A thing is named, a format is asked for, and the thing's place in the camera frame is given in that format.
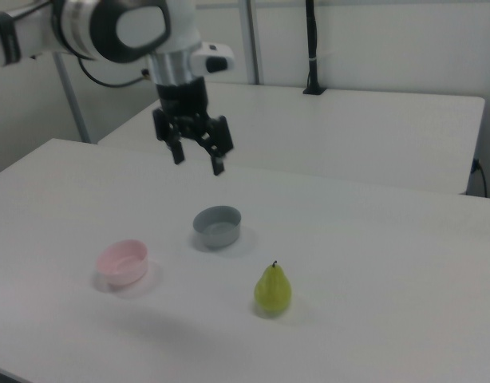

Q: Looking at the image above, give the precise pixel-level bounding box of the black camera pole stand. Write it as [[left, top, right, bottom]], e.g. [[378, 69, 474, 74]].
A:
[[302, 0, 328, 97]]

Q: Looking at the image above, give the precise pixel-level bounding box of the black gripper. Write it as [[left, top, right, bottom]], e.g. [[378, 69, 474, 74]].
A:
[[152, 77, 235, 177]]

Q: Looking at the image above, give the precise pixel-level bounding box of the pink plastic bowl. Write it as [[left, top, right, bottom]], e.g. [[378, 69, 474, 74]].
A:
[[94, 239, 149, 286]]

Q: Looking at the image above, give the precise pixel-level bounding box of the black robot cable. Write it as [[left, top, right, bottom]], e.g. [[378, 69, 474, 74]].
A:
[[74, 57, 152, 89]]

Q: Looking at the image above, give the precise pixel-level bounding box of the grey metal frame post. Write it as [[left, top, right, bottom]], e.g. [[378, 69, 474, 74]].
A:
[[238, 0, 267, 85], [52, 51, 91, 144]]

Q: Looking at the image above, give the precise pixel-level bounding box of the green pear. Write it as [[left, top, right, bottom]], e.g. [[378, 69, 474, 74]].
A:
[[253, 259, 293, 314]]

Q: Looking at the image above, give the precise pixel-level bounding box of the black wall cable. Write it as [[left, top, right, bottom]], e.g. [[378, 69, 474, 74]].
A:
[[469, 158, 490, 198]]

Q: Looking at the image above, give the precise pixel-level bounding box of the white side table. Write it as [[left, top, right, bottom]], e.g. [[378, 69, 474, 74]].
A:
[[97, 81, 487, 196]]

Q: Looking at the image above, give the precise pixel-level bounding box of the grey plastic bowl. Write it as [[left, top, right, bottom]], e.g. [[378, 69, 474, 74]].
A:
[[192, 204, 243, 251]]

